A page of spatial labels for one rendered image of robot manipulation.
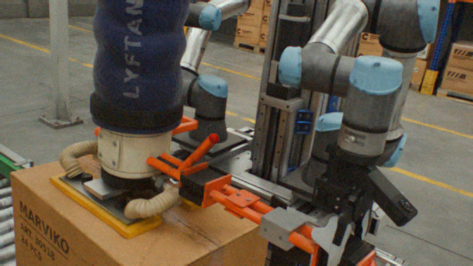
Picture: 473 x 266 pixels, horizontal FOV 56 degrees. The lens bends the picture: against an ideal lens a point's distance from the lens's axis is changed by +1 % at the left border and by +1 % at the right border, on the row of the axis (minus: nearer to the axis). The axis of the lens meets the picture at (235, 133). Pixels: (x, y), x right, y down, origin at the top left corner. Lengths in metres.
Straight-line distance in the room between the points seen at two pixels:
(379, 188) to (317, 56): 0.26
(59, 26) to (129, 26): 3.53
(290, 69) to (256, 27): 8.56
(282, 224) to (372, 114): 0.29
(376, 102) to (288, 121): 0.88
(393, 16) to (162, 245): 0.75
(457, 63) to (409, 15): 6.83
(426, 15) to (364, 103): 0.48
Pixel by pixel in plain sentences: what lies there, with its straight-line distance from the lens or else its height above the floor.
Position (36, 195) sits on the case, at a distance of 1.25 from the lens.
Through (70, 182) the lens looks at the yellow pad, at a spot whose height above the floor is 1.10.
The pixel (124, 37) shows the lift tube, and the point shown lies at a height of 1.50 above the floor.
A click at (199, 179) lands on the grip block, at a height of 1.22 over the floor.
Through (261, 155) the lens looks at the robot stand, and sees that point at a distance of 1.67.
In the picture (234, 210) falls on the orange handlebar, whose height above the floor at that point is 1.20.
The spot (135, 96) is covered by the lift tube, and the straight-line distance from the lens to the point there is 1.02.
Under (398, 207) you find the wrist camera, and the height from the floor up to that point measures 1.34.
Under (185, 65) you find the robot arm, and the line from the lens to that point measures 1.71.
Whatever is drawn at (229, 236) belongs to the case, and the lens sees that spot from 1.08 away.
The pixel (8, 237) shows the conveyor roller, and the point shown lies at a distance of 2.06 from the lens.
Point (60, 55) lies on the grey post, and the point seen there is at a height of 0.68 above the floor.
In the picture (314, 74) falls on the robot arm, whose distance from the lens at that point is 0.83.
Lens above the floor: 1.67
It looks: 21 degrees down
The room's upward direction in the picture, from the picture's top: 7 degrees clockwise
